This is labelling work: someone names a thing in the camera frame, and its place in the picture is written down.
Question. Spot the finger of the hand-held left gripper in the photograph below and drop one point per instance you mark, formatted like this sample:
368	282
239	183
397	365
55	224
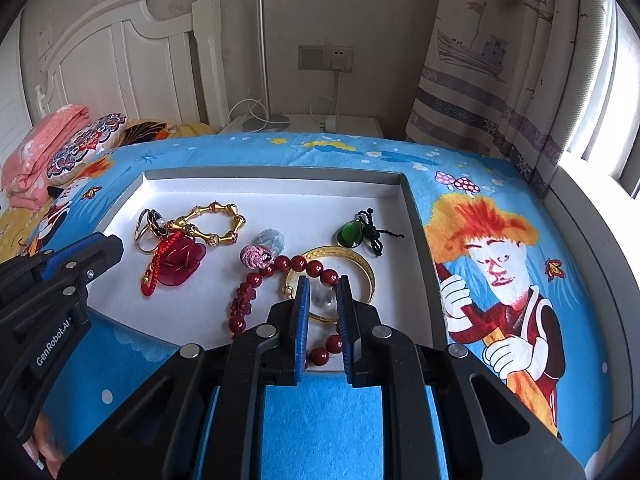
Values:
50	264
102	255

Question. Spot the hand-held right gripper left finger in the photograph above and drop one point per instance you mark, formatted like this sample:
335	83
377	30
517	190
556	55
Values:
301	330

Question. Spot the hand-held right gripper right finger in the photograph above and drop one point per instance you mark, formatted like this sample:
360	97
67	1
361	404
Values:
346	330

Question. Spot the white translucent bead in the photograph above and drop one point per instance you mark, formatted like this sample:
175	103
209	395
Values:
322	297

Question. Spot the gold bangle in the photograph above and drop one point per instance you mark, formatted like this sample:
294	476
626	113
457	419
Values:
345	255

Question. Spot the red rose brooch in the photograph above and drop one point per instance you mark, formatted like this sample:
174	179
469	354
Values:
182	260

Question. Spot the grey shallow cardboard box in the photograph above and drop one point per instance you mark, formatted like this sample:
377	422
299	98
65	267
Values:
300	200

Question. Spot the person's left hand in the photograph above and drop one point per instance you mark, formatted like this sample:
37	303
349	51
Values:
47	445

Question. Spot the yellow floral bedsheet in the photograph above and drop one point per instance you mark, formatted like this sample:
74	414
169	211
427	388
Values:
10	225

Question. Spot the round patterned cushion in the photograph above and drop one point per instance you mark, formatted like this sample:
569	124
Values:
85	147

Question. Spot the folded pink floral blanket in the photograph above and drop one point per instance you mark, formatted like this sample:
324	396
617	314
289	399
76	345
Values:
35	155

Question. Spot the black orange striped pillow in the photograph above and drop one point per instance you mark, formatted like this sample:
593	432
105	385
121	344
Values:
147	131

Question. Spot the white wardrobe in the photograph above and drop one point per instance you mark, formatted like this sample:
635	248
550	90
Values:
12	120

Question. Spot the blue cartoon printed sheet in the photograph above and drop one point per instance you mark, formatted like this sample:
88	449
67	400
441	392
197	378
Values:
350	155

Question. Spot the white wooden headboard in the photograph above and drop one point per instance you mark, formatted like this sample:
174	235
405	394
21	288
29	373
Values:
125	60

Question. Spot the white nightstand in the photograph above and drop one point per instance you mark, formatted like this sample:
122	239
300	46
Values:
360	125

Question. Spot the white power adapter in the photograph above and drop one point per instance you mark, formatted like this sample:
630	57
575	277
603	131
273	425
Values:
332	123

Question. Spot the silver pole lamp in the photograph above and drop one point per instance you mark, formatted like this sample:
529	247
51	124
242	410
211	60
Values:
263	55

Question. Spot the grey window ledge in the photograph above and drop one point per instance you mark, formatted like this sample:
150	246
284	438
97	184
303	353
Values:
595	260

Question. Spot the white charger plug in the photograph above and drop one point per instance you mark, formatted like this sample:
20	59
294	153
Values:
341	61

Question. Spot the boat printed curtain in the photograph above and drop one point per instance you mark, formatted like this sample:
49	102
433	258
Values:
475	60

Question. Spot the window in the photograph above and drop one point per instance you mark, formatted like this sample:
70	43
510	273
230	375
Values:
610	100

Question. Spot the grey wall socket panel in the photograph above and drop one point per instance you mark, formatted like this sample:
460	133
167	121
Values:
312	57

